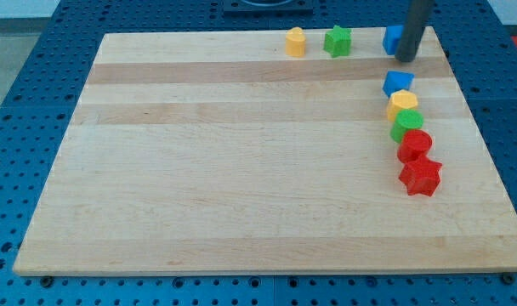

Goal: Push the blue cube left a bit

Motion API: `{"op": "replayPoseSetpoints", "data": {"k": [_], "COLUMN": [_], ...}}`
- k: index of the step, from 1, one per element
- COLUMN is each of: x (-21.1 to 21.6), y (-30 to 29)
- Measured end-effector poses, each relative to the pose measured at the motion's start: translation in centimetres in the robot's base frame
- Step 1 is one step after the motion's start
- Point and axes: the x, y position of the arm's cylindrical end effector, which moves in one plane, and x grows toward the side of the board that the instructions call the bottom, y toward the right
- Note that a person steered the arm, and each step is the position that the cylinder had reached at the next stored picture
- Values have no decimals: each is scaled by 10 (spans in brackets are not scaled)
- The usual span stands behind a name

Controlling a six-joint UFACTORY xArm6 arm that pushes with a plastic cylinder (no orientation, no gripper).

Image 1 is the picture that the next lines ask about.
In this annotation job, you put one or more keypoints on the blue cube block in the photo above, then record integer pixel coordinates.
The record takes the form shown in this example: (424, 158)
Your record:
(391, 38)

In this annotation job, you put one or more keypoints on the light wooden board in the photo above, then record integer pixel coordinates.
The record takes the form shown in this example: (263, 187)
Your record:
(215, 153)

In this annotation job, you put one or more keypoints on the yellow heart block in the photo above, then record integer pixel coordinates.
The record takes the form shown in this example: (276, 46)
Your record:
(295, 42)

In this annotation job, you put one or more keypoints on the green star block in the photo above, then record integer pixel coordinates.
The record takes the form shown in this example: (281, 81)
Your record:
(337, 41)

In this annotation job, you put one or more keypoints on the green cylinder block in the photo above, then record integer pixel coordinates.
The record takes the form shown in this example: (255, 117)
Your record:
(405, 121)

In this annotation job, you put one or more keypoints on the yellow hexagon block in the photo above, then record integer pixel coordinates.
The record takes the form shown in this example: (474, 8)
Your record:
(399, 101)

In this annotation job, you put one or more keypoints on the blue pentagon block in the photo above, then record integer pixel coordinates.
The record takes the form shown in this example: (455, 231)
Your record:
(397, 80)

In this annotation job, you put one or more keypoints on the red cylinder block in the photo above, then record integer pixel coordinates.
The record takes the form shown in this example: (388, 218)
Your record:
(415, 143)

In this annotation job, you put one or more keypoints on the red star block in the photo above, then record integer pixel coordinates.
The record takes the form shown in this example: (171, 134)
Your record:
(421, 176)

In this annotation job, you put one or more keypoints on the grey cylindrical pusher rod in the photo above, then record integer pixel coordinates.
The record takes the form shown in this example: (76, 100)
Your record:
(417, 16)

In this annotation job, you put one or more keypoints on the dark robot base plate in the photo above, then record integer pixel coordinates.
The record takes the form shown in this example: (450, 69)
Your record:
(241, 7)

